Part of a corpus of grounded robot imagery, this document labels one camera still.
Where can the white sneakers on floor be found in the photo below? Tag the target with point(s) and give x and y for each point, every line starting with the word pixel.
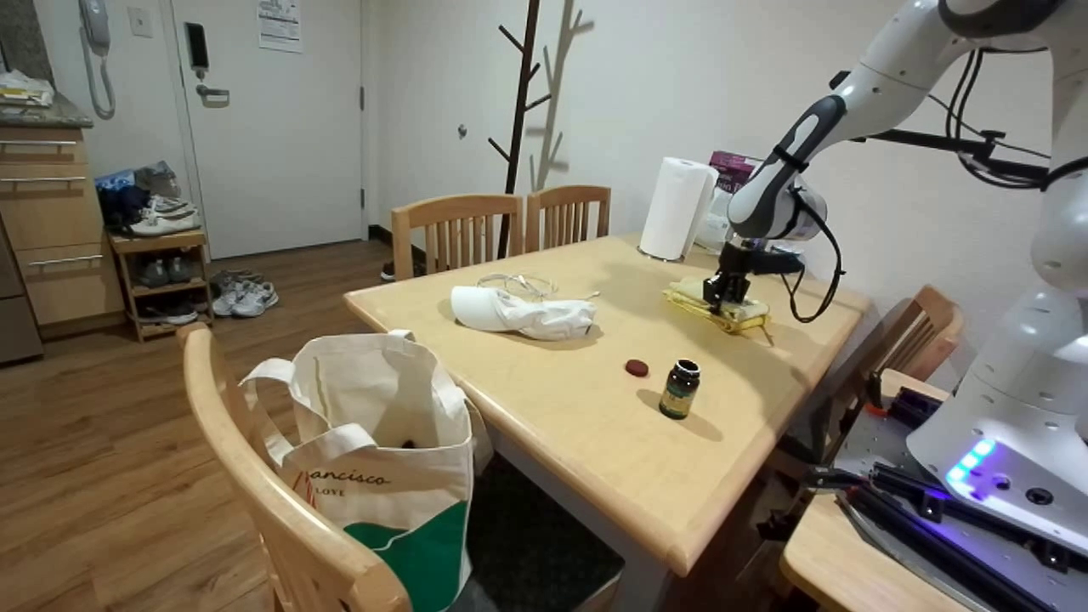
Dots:
pixel 244 297

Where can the wooden drawer cabinet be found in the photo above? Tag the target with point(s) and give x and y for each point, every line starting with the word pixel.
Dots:
pixel 56 229

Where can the wall phone handset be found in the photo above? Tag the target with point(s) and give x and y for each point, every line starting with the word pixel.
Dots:
pixel 98 56

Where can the dark red bottle cap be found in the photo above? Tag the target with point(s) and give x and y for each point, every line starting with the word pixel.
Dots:
pixel 636 368

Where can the white paper towel roll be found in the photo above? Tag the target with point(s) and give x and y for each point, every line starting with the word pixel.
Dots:
pixel 674 207

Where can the white door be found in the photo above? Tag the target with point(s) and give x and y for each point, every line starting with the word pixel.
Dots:
pixel 273 104

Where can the far right wooden chair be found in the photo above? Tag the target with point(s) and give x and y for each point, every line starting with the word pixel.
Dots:
pixel 564 215

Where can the wooden shoe shelf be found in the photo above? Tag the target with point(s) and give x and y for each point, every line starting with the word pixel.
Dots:
pixel 164 281

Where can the white tote bag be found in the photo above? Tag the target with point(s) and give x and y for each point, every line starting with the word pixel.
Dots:
pixel 385 446

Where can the yellow towel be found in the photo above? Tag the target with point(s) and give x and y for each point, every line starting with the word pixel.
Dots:
pixel 733 316

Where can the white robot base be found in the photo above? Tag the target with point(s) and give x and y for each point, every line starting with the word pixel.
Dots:
pixel 1006 439

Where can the far left wooden chair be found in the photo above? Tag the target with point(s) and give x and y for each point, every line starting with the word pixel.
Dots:
pixel 455 232

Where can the wooden chair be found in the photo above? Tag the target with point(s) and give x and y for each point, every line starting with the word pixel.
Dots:
pixel 564 215
pixel 914 336
pixel 311 562
pixel 455 232

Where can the purple item behind roll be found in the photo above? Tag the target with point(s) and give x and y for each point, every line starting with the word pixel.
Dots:
pixel 733 166

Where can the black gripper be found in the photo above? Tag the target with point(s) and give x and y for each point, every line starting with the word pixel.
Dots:
pixel 742 258

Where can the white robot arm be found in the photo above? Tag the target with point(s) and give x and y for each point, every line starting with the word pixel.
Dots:
pixel 883 90

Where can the near wooden chair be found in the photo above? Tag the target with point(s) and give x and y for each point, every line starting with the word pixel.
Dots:
pixel 311 562

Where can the wooden coat rack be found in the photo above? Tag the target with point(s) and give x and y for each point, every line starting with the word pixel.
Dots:
pixel 537 92

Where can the small dark bottle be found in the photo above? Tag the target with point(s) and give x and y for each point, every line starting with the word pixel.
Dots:
pixel 679 393

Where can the right side wooden chair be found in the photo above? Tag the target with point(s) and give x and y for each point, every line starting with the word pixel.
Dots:
pixel 914 336

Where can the white crumpled cloth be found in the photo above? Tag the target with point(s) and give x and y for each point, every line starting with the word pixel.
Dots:
pixel 496 310

